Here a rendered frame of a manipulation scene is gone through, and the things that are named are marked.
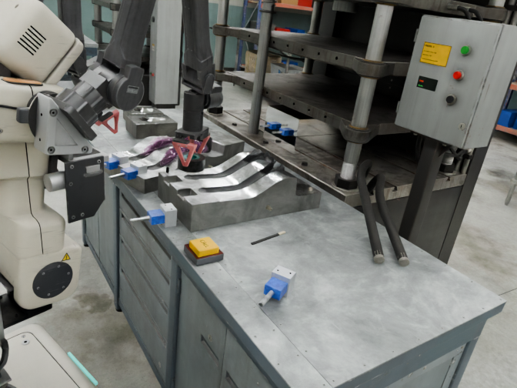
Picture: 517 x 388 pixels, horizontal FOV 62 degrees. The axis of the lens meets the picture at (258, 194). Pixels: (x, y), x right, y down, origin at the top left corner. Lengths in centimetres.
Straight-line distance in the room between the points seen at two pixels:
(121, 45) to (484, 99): 115
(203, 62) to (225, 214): 45
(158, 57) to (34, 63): 463
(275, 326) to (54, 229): 59
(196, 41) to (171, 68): 459
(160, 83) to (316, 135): 375
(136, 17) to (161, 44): 467
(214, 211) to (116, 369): 94
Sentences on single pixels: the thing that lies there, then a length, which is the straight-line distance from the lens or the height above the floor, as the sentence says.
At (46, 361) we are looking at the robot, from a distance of 168.
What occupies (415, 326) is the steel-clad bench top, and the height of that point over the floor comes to 80.
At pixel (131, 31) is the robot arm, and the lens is 97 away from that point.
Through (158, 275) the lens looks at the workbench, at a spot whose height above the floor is 52.
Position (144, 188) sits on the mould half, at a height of 82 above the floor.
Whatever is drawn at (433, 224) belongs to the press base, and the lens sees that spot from 237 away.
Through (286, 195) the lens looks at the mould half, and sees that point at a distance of 143.
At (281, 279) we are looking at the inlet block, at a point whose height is 84.
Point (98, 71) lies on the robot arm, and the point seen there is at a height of 126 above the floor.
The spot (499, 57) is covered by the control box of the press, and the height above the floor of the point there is 137.
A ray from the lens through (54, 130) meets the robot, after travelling 94.
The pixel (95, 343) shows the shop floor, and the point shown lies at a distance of 212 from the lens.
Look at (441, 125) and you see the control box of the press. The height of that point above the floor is 113.
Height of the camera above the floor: 144
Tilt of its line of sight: 24 degrees down
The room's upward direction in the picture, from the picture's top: 8 degrees clockwise
